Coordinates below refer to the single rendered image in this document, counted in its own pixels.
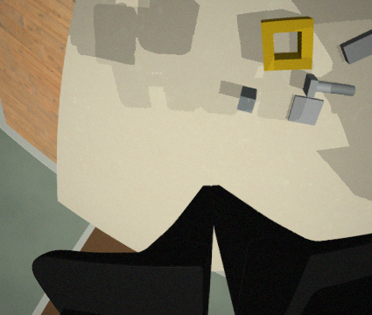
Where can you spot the yellow square nut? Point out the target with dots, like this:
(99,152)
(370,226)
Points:
(287,60)

